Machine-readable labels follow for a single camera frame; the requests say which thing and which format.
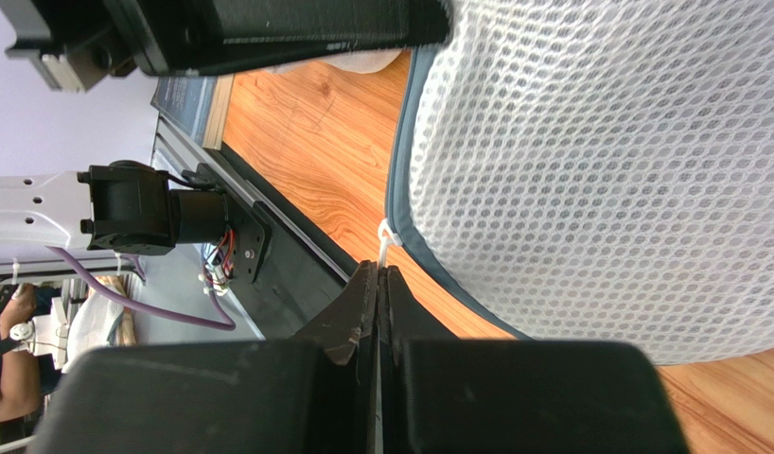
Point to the person in background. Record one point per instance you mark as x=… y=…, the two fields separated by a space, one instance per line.
x=20 y=372

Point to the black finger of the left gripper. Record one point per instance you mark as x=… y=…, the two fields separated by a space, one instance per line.
x=217 y=38

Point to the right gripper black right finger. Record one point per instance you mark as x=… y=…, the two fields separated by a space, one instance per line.
x=443 y=394

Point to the dark blue hardcover book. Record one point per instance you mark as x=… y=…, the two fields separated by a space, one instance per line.
x=197 y=106

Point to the white mesh laundry bag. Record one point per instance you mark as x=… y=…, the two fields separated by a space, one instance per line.
x=597 y=170

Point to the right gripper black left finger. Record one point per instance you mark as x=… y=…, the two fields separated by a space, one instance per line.
x=312 y=393

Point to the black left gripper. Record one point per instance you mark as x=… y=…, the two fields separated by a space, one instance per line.
x=73 y=45

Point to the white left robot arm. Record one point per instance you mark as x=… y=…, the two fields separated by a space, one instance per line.
x=128 y=207

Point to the pink-rimmed mesh laundry bag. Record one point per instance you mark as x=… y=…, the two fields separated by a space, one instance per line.
x=363 y=62

